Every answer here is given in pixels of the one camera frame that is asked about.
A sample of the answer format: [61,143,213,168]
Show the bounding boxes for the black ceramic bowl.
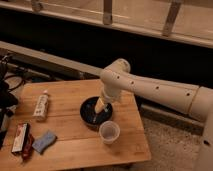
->
[80,96,113,127]

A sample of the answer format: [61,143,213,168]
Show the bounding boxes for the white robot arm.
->
[95,58,213,171]

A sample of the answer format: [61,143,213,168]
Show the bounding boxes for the translucent plastic cup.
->
[99,121,120,144]

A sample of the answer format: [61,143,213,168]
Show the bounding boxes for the wooden table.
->
[0,80,151,171]

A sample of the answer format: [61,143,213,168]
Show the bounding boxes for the white tube bottle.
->
[33,90,49,121]

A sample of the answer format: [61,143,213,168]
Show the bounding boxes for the blue sponge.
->
[32,131,57,154]

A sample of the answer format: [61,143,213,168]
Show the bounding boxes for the red white box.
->
[11,123,30,155]

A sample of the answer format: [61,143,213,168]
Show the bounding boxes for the dark red wrapped bar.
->
[21,134,34,160]

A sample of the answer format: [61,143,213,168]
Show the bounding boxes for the black equipment with cables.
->
[0,55,24,149]

